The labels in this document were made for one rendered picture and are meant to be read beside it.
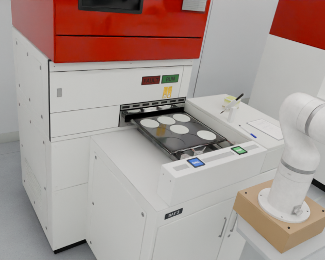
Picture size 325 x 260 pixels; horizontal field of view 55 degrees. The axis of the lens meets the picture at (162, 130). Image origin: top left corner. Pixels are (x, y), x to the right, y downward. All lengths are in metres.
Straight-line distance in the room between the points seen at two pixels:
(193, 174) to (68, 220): 0.95
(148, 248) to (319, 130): 0.79
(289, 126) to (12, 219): 1.89
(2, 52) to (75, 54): 1.59
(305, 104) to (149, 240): 0.78
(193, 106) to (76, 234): 1.05
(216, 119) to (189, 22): 0.53
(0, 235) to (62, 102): 1.11
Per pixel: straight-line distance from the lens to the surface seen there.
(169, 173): 1.19
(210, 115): 1.77
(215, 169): 1.31
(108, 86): 1.58
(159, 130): 1.61
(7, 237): 2.31
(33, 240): 2.26
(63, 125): 1.58
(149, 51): 1.58
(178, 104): 1.88
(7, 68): 2.99
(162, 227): 1.31
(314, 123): 1.06
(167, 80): 1.76
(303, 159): 1.13
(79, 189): 1.83
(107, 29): 1.44
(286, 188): 1.19
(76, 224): 2.00
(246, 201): 1.27
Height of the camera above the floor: 1.63
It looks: 27 degrees down
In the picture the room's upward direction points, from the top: 9 degrees clockwise
